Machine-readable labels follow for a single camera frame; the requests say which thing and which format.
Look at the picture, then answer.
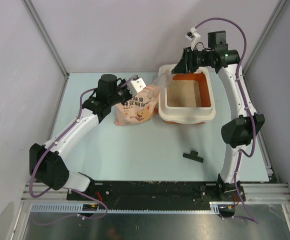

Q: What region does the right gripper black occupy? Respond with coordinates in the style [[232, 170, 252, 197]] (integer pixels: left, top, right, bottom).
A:
[[171, 46, 213, 75]]

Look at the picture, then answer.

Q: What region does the pink cat litter bag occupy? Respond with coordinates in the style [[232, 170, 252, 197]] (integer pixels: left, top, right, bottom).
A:
[[115, 85, 160, 126]]

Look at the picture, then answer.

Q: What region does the clear plastic scoop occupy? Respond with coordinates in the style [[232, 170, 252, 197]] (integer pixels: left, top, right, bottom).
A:
[[146, 72, 174, 98]]

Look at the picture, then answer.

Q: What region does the cream orange litter box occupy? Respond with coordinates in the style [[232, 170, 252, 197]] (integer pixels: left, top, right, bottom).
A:
[[158, 64, 216, 125]]

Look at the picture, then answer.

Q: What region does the black bag sealing clip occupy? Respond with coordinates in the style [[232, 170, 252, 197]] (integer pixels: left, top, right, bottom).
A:
[[182, 150, 204, 163]]

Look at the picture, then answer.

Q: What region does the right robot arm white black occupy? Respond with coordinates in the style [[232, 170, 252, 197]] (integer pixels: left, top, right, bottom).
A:
[[172, 27, 265, 202]]

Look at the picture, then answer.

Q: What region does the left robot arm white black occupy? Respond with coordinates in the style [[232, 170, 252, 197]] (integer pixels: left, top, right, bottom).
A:
[[29, 74, 146, 200]]

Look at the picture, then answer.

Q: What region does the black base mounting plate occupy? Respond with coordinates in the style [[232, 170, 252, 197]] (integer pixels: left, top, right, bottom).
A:
[[66, 179, 245, 210]]

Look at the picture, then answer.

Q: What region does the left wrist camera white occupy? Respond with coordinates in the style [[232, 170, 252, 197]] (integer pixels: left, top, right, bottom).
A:
[[127, 74, 146, 96]]

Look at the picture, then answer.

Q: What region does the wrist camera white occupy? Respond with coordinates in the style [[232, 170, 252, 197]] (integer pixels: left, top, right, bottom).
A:
[[185, 27, 201, 50], [127, 74, 146, 96]]

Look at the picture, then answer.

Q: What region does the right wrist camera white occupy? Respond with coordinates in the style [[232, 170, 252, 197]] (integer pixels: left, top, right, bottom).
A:
[[185, 27, 201, 50]]

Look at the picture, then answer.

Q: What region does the left aluminium corner post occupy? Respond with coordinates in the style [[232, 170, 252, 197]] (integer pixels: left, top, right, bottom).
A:
[[22, 0, 69, 79]]

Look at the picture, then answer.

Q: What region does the aluminium corner post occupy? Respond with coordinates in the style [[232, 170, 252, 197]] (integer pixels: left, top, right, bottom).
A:
[[242, 0, 290, 77], [22, 0, 69, 79]]

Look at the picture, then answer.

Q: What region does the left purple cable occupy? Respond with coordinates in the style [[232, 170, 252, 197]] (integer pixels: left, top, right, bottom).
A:
[[29, 74, 139, 223]]

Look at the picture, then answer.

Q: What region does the right aluminium corner post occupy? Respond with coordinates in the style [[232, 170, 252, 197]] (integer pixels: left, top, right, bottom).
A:
[[242, 0, 290, 77]]

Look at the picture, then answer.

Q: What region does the aluminium frame rail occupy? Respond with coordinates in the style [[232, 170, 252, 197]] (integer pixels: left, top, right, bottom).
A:
[[21, 183, 290, 204]]

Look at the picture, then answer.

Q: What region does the white slotted cable duct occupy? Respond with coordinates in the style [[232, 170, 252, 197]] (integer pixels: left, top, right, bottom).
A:
[[31, 201, 220, 214]]

